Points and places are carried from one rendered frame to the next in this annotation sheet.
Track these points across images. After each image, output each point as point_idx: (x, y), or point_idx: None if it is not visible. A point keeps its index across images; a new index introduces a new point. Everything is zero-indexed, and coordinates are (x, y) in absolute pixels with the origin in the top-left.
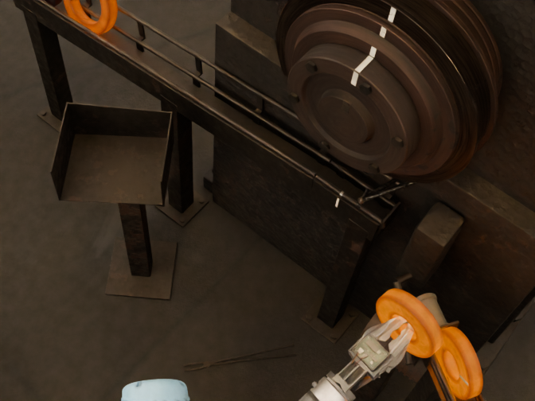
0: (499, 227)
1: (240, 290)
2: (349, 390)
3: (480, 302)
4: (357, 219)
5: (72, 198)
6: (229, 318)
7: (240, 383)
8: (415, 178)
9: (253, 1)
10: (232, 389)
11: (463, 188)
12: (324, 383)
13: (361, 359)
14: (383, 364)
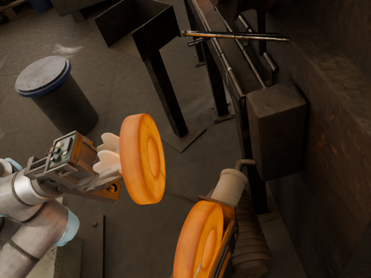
0: (334, 116)
1: (218, 165)
2: (36, 180)
3: (328, 233)
4: (233, 95)
5: (112, 48)
6: (201, 177)
7: (180, 213)
8: (232, 9)
9: None
10: (173, 213)
11: (307, 56)
12: None
13: (51, 151)
14: (86, 178)
